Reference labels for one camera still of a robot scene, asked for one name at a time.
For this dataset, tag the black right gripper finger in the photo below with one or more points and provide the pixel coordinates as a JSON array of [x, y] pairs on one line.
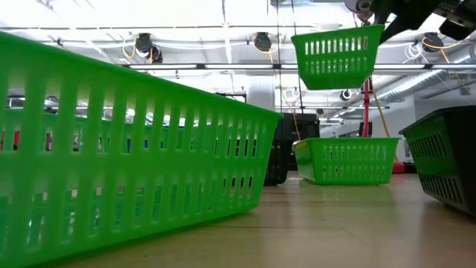
[[394, 29]]

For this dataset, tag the green plastic basket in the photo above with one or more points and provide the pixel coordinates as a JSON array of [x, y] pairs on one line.
[[334, 81], [111, 165], [346, 140]]

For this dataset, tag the black plastic basket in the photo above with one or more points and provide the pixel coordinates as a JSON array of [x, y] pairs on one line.
[[277, 164], [465, 160]]

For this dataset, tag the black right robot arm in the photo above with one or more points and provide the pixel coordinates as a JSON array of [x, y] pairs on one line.
[[459, 26]]

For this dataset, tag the ceiling light strip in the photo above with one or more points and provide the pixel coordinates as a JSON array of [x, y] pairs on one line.
[[163, 66], [409, 66], [238, 66]]

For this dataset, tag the red desk lamp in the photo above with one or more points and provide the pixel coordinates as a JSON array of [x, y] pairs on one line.
[[367, 111]]

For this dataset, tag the black cabinet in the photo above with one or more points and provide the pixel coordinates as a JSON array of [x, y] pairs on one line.
[[301, 126]]

